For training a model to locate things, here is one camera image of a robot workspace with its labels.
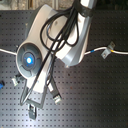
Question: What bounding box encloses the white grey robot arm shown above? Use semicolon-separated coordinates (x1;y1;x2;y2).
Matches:
16;0;97;120

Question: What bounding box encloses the white cable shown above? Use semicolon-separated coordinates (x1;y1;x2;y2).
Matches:
0;46;128;57

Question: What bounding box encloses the grey gripper bracket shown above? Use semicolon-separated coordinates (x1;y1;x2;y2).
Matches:
20;76;62;119

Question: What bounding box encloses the grey metal cable clip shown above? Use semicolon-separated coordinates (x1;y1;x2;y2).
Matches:
101;41;115;59

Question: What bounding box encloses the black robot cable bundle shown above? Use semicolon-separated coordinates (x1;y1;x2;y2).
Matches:
20;0;88;104

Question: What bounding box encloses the small grey cable clip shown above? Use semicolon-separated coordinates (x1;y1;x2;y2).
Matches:
12;75;21;86

